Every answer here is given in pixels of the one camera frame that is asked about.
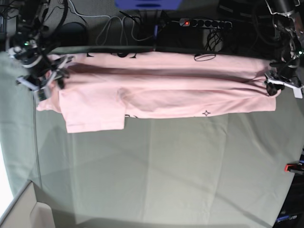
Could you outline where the black round stool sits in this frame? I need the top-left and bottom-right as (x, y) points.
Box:
(58, 22), (89, 47)

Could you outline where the blue box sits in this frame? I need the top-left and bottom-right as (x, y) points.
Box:
(114, 0), (182, 10)

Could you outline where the white cable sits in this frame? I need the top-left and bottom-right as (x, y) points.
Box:
(67, 0), (157, 46)

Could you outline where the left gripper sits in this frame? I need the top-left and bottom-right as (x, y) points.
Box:
(264, 68), (304, 99)

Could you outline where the black power strip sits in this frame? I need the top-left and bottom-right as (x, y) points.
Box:
(179, 19), (233, 30)

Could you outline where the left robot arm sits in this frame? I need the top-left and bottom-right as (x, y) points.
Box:
(265, 0), (304, 99)

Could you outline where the green table cloth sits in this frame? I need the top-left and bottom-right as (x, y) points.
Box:
(0, 53), (304, 228)

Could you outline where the red black clamp right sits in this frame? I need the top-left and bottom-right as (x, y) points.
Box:
(285, 154), (304, 175)

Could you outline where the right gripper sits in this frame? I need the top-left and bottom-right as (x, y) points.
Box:
(16, 56), (73, 102)

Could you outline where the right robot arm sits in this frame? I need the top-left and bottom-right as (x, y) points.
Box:
(6, 0), (72, 102)

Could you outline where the pink t-shirt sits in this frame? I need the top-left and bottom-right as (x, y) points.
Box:
(37, 52), (276, 133)

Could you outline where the beige plastic bin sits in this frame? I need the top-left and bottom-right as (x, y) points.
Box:
(0, 181), (55, 228)

